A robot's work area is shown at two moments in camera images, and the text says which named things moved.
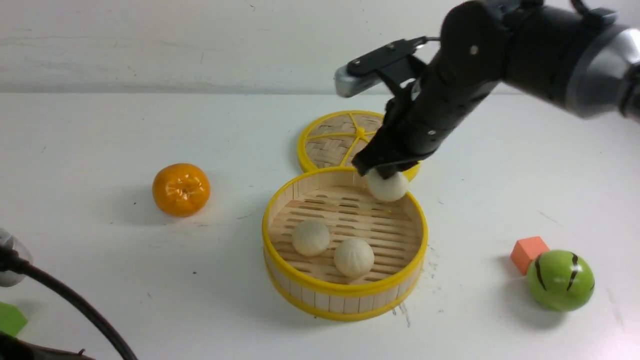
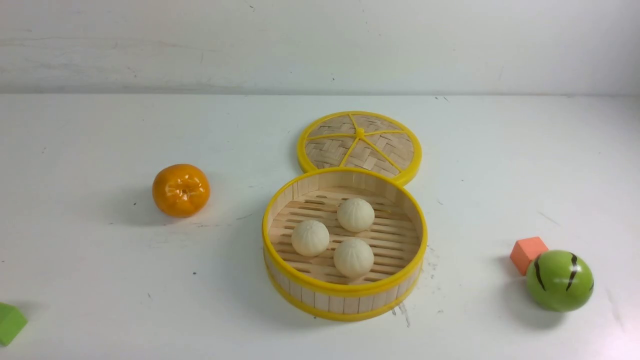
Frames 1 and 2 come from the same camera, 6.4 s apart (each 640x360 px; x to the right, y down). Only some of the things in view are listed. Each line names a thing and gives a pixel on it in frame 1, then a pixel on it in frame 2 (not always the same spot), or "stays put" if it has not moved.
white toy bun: (391, 189) to (355, 215)
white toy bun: (310, 237) stays put
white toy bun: (353, 258) stays put
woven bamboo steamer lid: (332, 140) stays put
